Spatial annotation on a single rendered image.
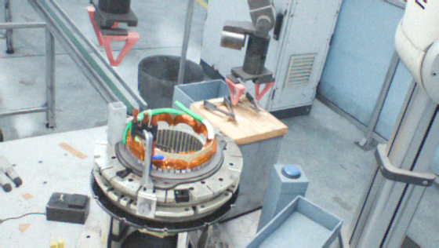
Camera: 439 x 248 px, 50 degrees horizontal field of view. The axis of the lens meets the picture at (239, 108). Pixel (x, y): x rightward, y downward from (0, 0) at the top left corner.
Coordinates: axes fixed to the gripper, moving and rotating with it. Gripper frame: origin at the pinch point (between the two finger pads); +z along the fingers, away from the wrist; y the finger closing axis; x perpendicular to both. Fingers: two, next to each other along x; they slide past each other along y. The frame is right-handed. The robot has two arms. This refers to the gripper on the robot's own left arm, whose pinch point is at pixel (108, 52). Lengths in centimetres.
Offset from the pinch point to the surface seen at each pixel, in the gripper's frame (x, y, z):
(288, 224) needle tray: 32, 31, 24
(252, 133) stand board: 38.7, 1.8, 22.4
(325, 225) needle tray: 40, 34, 23
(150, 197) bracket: 4.3, 21.8, 18.8
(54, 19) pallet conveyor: 19, -165, 68
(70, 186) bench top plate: 0, -21, 54
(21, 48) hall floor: 19, -300, 156
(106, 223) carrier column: 0.6, 10.2, 36.8
